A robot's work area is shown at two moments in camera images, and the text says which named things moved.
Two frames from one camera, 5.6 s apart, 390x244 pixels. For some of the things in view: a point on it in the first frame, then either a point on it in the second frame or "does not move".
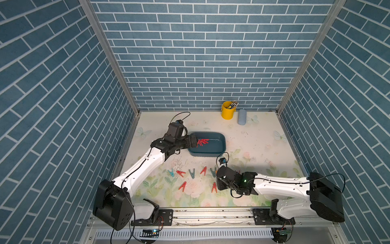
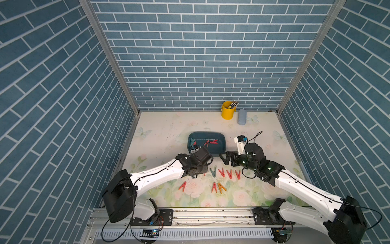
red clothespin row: [214, 186] does not move
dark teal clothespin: [213, 173] does not move
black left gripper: [187, 139] → [205, 169]
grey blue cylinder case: [242, 117] does not move
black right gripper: [219, 185] → [234, 154]
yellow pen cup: [227, 113] does not move
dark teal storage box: [216, 147] does not move
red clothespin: [202, 141] → [207, 142]
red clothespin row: [183, 186] does not move
